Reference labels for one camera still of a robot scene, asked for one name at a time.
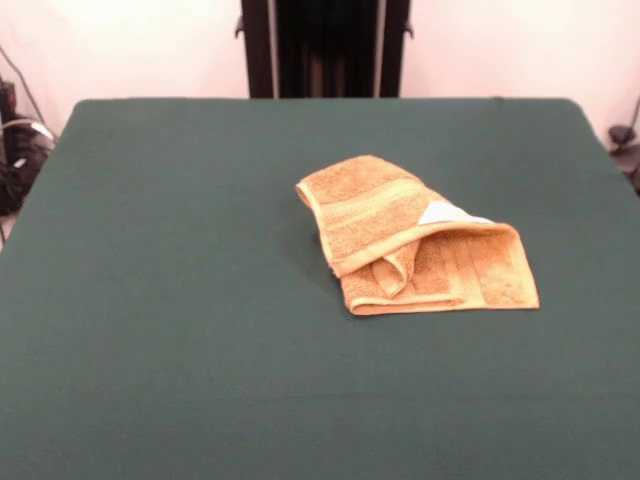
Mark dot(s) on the orange terry towel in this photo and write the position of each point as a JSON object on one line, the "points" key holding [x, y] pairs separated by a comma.
{"points": [[375, 215]]}

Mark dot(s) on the dark green table cloth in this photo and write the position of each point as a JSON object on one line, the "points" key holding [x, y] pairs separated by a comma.
{"points": [[150, 300]]}

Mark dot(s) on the black metal stand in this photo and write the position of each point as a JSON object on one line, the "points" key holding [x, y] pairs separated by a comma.
{"points": [[325, 50]]}

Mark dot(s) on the small black wall device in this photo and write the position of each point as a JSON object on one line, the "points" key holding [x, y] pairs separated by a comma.
{"points": [[7, 97]]}

